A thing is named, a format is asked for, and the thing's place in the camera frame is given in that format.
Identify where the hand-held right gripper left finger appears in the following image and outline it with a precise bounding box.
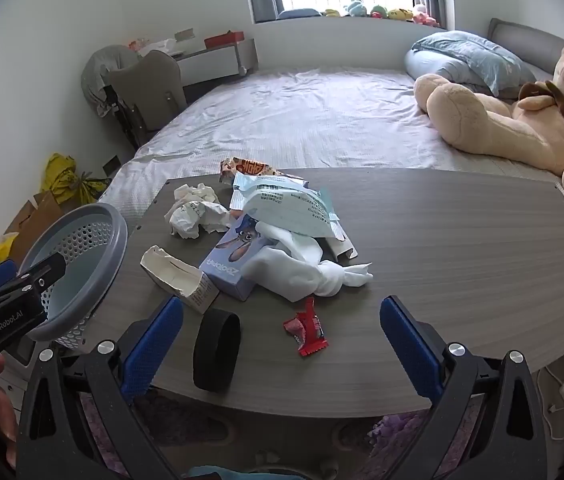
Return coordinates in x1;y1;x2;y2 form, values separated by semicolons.
16;296;185;480

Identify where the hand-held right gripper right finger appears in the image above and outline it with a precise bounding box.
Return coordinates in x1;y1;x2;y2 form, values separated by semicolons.
379;295;548;480

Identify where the blue-grey perforated plastic basket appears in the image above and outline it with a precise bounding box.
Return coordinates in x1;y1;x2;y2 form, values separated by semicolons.
18;202;129;353

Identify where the black elastic band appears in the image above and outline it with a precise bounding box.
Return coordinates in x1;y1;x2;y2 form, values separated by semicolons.
193;309;241;393

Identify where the torn white carton box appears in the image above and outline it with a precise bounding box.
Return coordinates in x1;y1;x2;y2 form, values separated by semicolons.
140;245;220;315

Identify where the red candy wrapper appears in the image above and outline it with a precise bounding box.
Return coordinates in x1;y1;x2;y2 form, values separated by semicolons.
283;296;329;358

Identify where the blue cartoon rabbit box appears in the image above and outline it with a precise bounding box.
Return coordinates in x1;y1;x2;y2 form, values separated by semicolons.
199;212;275;302

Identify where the lined written paper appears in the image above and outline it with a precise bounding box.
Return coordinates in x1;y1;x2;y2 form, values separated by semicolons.
164;199;233;239

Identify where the white sock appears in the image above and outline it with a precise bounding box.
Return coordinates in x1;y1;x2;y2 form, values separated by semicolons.
249;220;375;303

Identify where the light blue printed wrapper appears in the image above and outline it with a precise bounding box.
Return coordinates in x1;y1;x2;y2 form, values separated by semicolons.
229;172;345;241

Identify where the red patterned snack packet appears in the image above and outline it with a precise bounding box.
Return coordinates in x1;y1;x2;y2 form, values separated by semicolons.
219;156;283;186

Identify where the person's left hand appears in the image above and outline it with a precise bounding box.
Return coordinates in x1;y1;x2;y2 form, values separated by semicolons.
0;352;18;456

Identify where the small yellow plastic bag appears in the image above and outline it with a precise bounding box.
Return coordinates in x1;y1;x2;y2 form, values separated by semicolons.
0;232;20;263

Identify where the brown cardboard box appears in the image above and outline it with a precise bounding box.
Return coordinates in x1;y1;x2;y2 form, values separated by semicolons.
4;190;65;263

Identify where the purple rug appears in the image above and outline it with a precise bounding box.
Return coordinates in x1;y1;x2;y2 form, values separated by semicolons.
79;390;483;480

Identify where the yellow plastic bag with ribbon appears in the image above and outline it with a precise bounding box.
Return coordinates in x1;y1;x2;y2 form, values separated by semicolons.
64;170;112;207

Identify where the grey garment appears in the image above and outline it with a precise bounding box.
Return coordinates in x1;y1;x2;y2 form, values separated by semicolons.
80;45;143;118

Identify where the grey-brown upholstered chair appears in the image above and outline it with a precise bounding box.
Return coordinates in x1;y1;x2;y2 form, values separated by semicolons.
104;50;187;148

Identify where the large beige teddy bear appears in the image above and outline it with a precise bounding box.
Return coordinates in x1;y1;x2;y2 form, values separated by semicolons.
414;45;564;206

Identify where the bed with checked sheet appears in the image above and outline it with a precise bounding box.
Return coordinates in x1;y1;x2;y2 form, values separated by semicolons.
96;65;564;241

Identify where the white tissue box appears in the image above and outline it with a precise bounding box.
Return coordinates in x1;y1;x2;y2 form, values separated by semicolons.
139;37;179;58

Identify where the light blue pillow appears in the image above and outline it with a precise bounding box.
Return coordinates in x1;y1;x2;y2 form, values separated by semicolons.
412;30;538;98

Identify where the grey bed headboard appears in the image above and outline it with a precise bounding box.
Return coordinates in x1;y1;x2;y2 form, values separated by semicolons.
487;17;564;73

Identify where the row of plush toys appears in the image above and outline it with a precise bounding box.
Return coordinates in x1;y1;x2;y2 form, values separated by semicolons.
323;0;440;27

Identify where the white wall desk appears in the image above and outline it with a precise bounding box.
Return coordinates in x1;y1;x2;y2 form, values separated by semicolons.
174;39;259;88

